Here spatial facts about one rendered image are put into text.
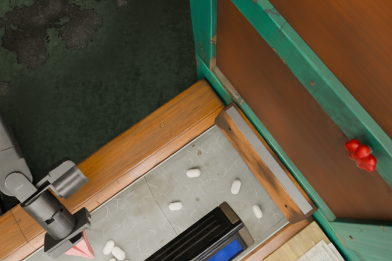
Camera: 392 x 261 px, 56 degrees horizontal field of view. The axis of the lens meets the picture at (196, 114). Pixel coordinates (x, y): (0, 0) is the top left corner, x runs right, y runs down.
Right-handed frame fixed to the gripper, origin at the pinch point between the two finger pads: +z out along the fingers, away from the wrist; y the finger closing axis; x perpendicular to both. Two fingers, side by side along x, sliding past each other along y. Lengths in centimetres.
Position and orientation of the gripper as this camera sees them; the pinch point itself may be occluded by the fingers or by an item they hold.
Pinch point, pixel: (91, 254)
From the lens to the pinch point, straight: 89.3
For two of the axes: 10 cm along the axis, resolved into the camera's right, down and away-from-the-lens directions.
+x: -3.5, -3.1, 8.8
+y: 8.2, -5.6, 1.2
